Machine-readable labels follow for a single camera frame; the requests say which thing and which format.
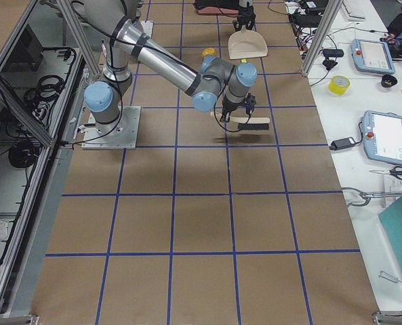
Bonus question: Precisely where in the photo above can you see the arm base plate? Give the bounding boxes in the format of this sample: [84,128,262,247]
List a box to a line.
[140,20,154,45]
[81,106,141,150]

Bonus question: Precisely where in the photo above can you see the small black bowl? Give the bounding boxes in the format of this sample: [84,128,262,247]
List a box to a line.
[380,74,398,88]

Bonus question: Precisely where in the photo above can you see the blue teach pendant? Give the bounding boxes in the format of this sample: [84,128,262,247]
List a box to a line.
[361,110,402,166]
[350,39,396,74]

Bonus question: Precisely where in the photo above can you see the beige plastic dustpan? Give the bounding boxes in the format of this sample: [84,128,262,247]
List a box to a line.
[228,27,268,60]

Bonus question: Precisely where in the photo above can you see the aluminium frame post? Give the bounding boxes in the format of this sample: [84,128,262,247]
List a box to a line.
[301,0,343,77]

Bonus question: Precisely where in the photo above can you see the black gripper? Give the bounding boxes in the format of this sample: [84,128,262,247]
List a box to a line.
[220,101,237,123]
[233,10,256,32]

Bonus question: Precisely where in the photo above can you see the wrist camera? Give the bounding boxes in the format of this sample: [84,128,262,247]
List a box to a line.
[245,93,256,116]

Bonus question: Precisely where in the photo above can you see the yellow potato toy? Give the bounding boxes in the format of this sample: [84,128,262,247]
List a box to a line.
[201,47,217,59]

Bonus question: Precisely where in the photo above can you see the blue teach pendant far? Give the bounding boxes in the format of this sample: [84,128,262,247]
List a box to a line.
[350,39,396,74]

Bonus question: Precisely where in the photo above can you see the black scissors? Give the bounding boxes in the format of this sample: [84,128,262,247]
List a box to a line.
[369,165,402,180]

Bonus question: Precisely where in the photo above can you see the bin with black bag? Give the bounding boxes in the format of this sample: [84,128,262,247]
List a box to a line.
[193,0,239,16]

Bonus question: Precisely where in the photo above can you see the black power adapter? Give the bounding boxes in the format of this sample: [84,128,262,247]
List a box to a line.
[329,137,356,151]

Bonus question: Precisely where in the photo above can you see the yellow tape roll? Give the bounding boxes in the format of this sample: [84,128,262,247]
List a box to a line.
[328,75,350,95]

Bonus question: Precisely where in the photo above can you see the beige brush black bristles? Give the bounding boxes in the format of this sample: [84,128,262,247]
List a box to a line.
[210,112,270,133]

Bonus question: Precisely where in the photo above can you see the blue teach pendant near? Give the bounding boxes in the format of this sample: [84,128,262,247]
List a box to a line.
[361,110,402,166]

